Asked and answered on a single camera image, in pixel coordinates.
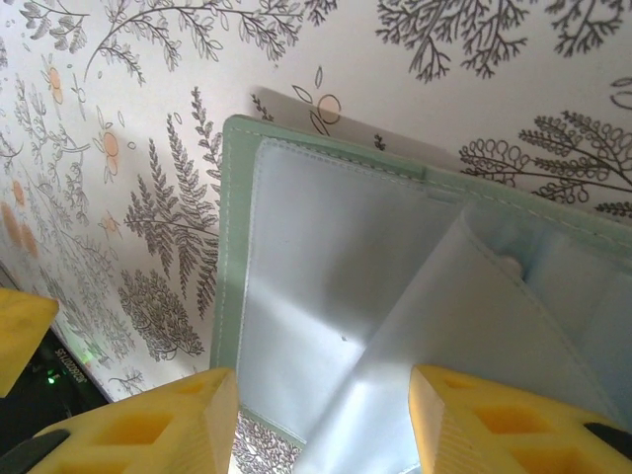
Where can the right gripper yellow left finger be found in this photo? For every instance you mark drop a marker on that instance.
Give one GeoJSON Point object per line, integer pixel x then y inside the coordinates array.
{"type": "Point", "coordinates": [148, 434]}

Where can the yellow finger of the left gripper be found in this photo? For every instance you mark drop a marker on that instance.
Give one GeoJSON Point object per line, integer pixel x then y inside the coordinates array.
{"type": "Point", "coordinates": [22, 336]}

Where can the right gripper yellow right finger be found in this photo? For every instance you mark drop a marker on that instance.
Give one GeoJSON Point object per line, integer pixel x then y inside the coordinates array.
{"type": "Point", "coordinates": [518, 434]}

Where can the green card holder clear sleeves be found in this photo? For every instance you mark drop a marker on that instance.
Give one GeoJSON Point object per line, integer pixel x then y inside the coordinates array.
{"type": "Point", "coordinates": [232, 247]}

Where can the floral patterned table cover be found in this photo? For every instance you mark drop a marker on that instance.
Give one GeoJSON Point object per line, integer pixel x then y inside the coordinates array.
{"type": "Point", "coordinates": [148, 99]}

